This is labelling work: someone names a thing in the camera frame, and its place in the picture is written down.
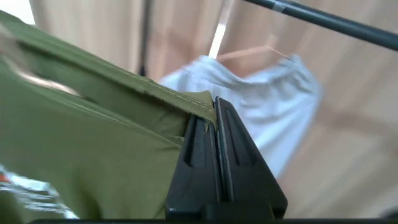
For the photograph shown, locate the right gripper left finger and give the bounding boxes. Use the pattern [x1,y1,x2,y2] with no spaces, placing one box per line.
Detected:
[165,115,220,218]

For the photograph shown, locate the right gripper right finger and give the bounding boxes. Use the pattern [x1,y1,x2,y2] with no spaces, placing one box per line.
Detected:
[214,96,289,218]

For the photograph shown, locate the pale grey shorts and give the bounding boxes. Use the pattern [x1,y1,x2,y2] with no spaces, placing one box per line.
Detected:
[159,54,323,180]

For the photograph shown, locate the green garment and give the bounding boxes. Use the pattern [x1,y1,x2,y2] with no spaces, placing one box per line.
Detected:
[0,11,218,220]

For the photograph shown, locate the black clothes rack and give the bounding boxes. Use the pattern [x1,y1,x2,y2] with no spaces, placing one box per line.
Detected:
[137,0,398,78]

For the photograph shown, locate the beige curtain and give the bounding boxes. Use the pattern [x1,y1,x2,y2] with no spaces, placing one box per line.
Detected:
[29,0,398,218]

